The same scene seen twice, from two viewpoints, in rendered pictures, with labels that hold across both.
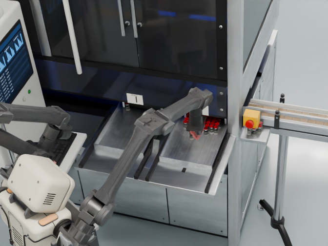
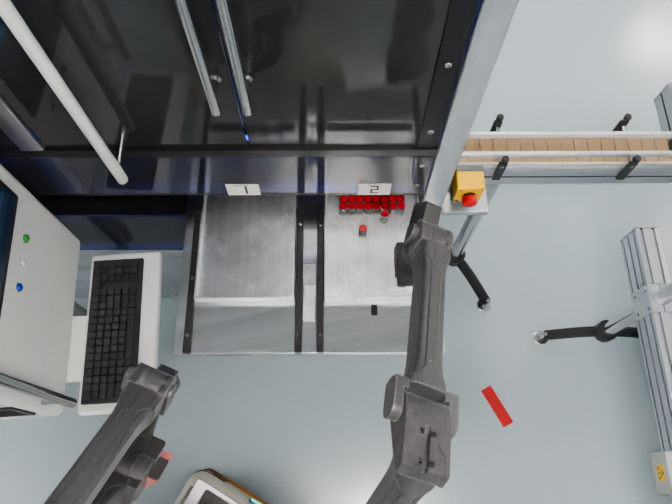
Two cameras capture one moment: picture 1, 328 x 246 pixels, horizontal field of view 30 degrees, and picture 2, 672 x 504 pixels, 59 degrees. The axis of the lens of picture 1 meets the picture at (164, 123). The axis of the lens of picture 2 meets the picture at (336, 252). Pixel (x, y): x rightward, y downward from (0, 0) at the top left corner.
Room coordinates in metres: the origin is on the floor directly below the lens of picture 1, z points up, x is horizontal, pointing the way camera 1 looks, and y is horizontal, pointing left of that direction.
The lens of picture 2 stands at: (1.66, 0.19, 2.39)
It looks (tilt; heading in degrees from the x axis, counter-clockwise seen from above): 68 degrees down; 337
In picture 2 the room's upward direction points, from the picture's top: straight up
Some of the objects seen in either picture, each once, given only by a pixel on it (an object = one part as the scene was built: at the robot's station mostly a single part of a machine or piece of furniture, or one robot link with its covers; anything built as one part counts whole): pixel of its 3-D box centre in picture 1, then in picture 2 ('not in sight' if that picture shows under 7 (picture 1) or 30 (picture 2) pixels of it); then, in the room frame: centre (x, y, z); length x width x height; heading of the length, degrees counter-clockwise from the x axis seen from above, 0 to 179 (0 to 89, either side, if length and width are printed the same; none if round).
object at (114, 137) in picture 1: (131, 128); (247, 240); (2.34, 0.17, 0.90); 0.34 x 0.26 x 0.04; 158
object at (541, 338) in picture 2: not in sight; (601, 333); (1.79, -1.01, 0.07); 0.50 x 0.08 x 0.14; 68
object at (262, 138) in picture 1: (256, 132); (462, 191); (2.26, -0.45, 0.87); 0.14 x 0.13 x 0.02; 158
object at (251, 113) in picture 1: (252, 117); (467, 183); (2.22, -0.42, 1.00); 0.08 x 0.07 x 0.07; 158
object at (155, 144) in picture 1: (152, 153); (309, 292); (2.13, 0.07, 0.91); 0.14 x 0.03 x 0.06; 157
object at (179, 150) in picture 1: (195, 140); (372, 239); (2.21, -0.15, 0.90); 0.34 x 0.26 x 0.04; 158
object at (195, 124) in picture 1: (195, 119); (412, 260); (2.02, -0.14, 1.19); 0.10 x 0.07 x 0.07; 158
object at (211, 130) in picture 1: (200, 127); (371, 209); (2.29, -0.18, 0.91); 0.18 x 0.02 x 0.05; 68
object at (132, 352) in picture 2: (49, 157); (113, 327); (2.27, 0.59, 0.82); 0.40 x 0.14 x 0.02; 161
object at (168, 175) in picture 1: (158, 147); (310, 267); (2.21, 0.04, 0.87); 0.70 x 0.48 x 0.02; 68
